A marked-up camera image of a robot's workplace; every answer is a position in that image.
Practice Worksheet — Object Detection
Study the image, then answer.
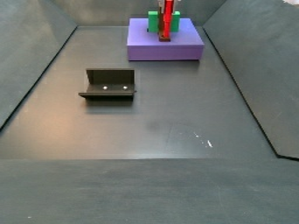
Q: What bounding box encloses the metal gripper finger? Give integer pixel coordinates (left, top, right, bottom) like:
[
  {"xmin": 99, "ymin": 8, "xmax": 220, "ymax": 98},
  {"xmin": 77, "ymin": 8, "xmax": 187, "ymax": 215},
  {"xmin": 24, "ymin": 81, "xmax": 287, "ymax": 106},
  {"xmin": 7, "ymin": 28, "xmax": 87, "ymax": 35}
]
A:
[
  {"xmin": 157, "ymin": 0, "xmax": 164, "ymax": 14},
  {"xmin": 172, "ymin": 0, "xmax": 181, "ymax": 12}
]

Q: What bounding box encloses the red peg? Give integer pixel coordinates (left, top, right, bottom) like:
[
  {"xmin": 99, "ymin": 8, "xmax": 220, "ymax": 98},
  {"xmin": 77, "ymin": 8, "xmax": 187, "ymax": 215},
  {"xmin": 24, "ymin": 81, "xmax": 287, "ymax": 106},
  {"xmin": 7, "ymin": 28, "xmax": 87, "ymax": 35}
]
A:
[{"xmin": 163, "ymin": 0, "xmax": 173, "ymax": 39}]

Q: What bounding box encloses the purple base board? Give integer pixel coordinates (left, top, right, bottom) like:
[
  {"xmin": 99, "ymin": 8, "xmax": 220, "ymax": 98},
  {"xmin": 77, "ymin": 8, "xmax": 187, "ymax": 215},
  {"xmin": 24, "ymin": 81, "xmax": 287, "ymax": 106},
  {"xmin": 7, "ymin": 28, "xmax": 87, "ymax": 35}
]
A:
[{"xmin": 125, "ymin": 18, "xmax": 204, "ymax": 61}]

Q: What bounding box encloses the green block left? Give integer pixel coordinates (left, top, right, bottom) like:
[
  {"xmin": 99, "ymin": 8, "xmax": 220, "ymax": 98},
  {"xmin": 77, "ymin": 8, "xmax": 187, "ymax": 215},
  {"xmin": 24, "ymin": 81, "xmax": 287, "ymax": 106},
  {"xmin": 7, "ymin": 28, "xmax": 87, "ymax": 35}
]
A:
[{"xmin": 147, "ymin": 11, "xmax": 159, "ymax": 32}]

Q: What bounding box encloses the green block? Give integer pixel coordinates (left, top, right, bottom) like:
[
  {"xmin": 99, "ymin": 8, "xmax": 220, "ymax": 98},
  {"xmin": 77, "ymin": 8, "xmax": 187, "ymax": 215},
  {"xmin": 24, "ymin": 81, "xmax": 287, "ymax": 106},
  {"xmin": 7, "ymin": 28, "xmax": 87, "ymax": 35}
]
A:
[
  {"xmin": 147, "ymin": 11, "xmax": 159, "ymax": 32},
  {"xmin": 171, "ymin": 11, "xmax": 181, "ymax": 32}
]

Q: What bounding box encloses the green block right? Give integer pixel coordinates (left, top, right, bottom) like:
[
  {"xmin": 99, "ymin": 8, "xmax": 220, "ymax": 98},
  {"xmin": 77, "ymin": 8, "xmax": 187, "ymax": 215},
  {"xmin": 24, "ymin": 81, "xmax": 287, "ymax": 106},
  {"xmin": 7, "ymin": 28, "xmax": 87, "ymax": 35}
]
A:
[{"xmin": 171, "ymin": 11, "xmax": 181, "ymax": 32}]

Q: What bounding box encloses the brown upright block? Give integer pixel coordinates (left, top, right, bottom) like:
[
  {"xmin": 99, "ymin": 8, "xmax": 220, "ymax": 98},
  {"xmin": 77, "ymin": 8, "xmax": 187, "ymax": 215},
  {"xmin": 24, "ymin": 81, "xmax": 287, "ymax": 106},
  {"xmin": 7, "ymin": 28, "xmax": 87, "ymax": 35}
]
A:
[{"xmin": 157, "ymin": 12, "xmax": 171, "ymax": 42}]

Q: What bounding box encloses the black angle bracket holder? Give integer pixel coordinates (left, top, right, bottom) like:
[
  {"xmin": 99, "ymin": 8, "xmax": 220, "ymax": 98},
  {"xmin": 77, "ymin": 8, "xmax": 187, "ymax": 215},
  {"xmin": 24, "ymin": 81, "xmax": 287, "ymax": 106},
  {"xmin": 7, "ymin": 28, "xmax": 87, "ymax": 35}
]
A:
[{"xmin": 79, "ymin": 68, "xmax": 136, "ymax": 100}]

